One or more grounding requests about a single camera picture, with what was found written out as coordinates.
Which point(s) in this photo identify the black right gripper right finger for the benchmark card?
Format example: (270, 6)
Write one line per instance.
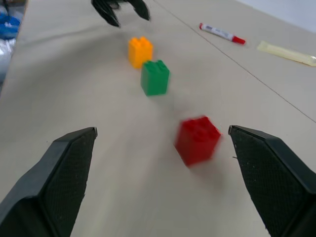
(276, 177)

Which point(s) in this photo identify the white plastic bag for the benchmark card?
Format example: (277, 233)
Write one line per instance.
(5, 56)

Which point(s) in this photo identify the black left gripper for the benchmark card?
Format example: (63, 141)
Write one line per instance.
(116, 3)

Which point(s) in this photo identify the pale yellow plastic tube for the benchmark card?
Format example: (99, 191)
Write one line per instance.
(284, 53)

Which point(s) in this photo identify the blue plastic bag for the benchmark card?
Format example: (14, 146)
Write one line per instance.
(8, 23)

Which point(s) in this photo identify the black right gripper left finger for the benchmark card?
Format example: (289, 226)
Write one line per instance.
(37, 187)

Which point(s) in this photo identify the green building block cube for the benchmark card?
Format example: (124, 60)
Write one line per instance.
(154, 79)

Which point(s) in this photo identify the orange building block cube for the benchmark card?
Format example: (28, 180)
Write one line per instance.
(138, 53)

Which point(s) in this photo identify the red building block cube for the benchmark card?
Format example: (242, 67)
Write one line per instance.
(196, 142)

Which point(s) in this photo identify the red and white marker pen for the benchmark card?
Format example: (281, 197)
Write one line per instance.
(221, 32)

